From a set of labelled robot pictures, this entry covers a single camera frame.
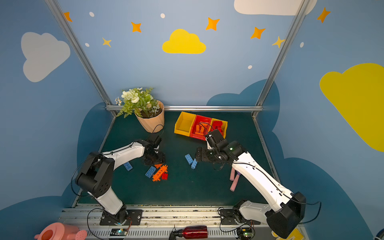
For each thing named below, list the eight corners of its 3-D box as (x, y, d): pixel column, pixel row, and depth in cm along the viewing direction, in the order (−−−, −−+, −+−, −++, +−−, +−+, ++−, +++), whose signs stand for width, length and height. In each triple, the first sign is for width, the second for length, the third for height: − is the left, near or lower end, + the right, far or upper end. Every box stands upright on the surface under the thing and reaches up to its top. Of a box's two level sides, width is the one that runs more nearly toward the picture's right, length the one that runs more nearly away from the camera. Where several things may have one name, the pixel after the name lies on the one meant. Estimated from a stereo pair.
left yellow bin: (174, 134, 111) (173, 128, 105) (181, 118, 122) (181, 111, 116) (189, 138, 109) (189, 131, 103) (195, 121, 120) (196, 114, 114)
